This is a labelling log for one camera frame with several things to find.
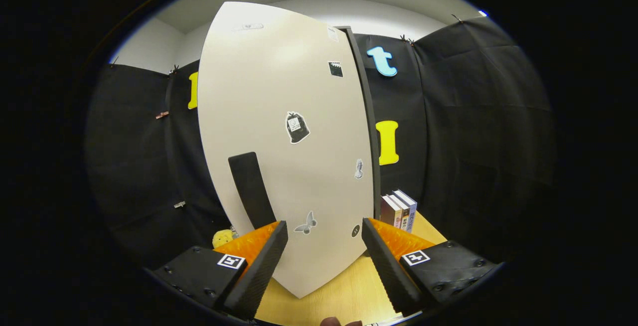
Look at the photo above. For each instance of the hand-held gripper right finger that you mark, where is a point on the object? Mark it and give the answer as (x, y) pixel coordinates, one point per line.
(389, 266)

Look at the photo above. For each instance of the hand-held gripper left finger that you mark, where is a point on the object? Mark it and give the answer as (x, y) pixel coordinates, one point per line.
(261, 266)

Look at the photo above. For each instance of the grey shoe cabinet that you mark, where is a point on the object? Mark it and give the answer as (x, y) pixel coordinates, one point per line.
(371, 116)

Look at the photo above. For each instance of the beige shoe cabinet door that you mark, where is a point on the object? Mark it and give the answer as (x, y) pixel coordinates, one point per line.
(279, 77)

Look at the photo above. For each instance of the yellow plush toy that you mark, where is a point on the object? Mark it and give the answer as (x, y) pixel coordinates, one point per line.
(222, 239)

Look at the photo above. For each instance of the white clothes peg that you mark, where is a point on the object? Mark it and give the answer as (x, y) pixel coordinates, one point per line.
(179, 204)

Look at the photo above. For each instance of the black backdrop cloth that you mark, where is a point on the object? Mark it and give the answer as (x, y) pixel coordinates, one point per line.
(473, 141)

